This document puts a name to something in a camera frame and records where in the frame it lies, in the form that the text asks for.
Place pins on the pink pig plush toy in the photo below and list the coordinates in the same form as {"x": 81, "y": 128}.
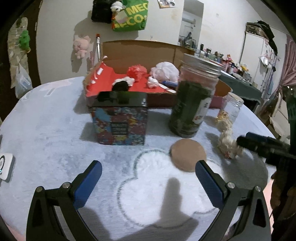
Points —
{"x": 81, "y": 45}

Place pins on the pink curtain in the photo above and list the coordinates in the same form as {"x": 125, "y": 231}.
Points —
{"x": 286, "y": 69}

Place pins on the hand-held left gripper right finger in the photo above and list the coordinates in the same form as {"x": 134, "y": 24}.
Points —
{"x": 209, "y": 183}

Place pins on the chair with white cover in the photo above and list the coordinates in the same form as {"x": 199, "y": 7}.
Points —
{"x": 278, "y": 115}

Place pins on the small white plush toy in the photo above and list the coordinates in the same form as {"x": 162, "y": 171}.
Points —
{"x": 116, "y": 6}

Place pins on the red mesh pouf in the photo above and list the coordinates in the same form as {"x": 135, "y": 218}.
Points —
{"x": 136, "y": 71}

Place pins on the white frilly scrunchie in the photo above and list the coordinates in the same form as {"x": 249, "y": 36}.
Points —
{"x": 152, "y": 82}

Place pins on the green hanging toy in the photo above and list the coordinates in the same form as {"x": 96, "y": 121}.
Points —
{"x": 24, "y": 40}

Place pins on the black backpack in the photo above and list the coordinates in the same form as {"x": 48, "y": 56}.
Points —
{"x": 100, "y": 11}

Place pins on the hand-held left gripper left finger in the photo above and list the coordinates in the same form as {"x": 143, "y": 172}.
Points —
{"x": 86, "y": 183}

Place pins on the cream knitted scrunchie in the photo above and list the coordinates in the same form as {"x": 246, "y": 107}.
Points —
{"x": 225, "y": 139}

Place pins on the black cloth on cabinet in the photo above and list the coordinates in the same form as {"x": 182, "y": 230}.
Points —
{"x": 268, "y": 32}

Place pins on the pink sticks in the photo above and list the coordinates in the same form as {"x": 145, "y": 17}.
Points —
{"x": 92, "y": 60}

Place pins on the black scrunchie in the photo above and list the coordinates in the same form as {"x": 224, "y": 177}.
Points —
{"x": 120, "y": 86}

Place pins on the white fluffy star hair clip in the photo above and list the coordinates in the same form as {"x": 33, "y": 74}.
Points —
{"x": 129, "y": 80}

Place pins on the colourful box with black top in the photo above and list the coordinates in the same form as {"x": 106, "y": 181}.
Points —
{"x": 120, "y": 129}

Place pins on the glass jar with silver lid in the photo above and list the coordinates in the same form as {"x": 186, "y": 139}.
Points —
{"x": 189, "y": 109}

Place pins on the red-lined cardboard box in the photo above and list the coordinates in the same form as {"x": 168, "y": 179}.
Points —
{"x": 138, "y": 51}

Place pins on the brown round pad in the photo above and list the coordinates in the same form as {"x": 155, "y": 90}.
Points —
{"x": 187, "y": 154}

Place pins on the table with dark green cloth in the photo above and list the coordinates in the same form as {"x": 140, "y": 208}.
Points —
{"x": 242, "y": 89}

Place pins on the white bath pouf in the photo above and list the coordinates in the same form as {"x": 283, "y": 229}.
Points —
{"x": 165, "y": 69}

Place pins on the person's right forearm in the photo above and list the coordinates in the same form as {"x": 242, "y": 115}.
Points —
{"x": 283, "y": 224}

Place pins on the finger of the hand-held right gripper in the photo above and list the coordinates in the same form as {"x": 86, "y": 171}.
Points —
{"x": 256, "y": 142}

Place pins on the small clear jar gold lid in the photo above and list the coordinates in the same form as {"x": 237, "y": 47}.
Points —
{"x": 233, "y": 104}

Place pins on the blue packet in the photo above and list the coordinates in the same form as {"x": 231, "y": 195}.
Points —
{"x": 170, "y": 83}

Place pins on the white air conditioner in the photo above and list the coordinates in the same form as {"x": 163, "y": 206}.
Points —
{"x": 189, "y": 20}

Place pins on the clear plastic bag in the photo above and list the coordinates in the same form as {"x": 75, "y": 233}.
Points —
{"x": 22, "y": 81}

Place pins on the green shopping bag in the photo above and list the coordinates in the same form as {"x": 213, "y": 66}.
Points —
{"x": 131, "y": 16}

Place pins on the wall photo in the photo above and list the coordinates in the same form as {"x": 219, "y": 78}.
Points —
{"x": 166, "y": 3}

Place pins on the person's right hand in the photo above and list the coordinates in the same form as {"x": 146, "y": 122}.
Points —
{"x": 283, "y": 190}

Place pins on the brush with red tip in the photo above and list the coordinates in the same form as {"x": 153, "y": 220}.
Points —
{"x": 98, "y": 46}

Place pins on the white cabinet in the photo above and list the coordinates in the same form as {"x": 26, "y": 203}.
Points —
{"x": 253, "y": 53}

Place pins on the cluttered side table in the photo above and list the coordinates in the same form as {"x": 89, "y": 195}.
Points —
{"x": 226, "y": 62}

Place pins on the white square device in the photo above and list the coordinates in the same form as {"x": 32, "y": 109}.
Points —
{"x": 5, "y": 166}

